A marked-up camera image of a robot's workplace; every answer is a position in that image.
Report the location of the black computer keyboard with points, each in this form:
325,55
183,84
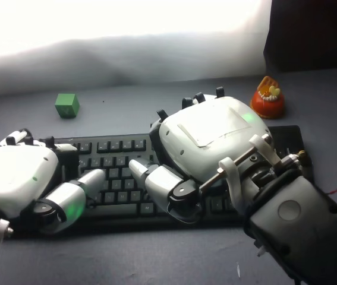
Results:
117,207

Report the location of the black panel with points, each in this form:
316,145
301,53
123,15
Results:
313,35

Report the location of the white backdrop cloth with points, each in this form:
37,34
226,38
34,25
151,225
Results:
126,59

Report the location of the orange toy cake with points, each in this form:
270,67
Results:
267,104

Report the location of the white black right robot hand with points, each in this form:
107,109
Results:
209,139

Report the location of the green toy block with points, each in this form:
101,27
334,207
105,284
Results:
65,104

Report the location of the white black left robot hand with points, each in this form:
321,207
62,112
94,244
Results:
13,178

